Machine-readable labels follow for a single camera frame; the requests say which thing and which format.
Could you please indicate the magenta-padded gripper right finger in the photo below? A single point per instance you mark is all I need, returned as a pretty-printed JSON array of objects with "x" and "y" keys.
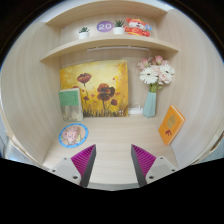
[{"x": 145, "y": 160}]

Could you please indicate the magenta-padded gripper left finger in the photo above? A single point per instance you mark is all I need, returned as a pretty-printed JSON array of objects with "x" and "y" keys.
[{"x": 83, "y": 161}]

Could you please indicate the orange cover book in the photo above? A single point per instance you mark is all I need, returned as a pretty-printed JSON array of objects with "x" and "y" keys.
[{"x": 171, "y": 125}]

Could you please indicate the white power strip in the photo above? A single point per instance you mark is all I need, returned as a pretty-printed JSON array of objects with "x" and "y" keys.
[{"x": 135, "y": 111}]

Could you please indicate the teal faceted vase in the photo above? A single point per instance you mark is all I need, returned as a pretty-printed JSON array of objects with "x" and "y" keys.
[{"x": 149, "y": 106}]

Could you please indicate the green cover book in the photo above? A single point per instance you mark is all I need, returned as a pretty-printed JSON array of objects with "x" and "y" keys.
[{"x": 70, "y": 98}]

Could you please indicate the pink and white flower bouquet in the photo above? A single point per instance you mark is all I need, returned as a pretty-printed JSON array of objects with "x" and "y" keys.
[{"x": 156, "y": 73}]

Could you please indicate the yellow poppy flower painting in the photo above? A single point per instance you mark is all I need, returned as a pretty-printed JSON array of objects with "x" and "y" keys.
[{"x": 100, "y": 75}]

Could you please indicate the wooden shelf with ornaments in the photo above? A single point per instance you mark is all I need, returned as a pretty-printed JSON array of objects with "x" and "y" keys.
[{"x": 110, "y": 41}]

